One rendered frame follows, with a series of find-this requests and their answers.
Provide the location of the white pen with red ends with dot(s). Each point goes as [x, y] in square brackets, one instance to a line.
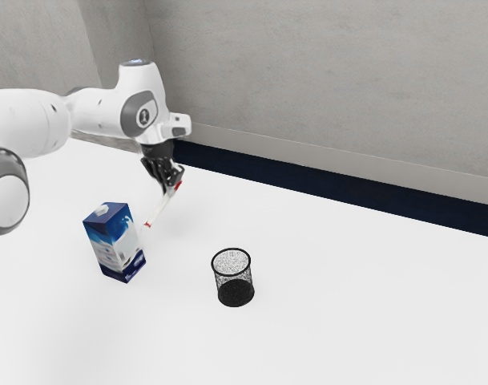
[159, 207]

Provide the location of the black mesh pen holder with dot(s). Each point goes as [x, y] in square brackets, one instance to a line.
[232, 277]

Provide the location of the blue and white carton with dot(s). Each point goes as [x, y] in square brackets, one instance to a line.
[114, 241]

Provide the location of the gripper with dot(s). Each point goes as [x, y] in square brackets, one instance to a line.
[158, 151]

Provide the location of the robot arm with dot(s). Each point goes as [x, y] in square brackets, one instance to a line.
[47, 116]

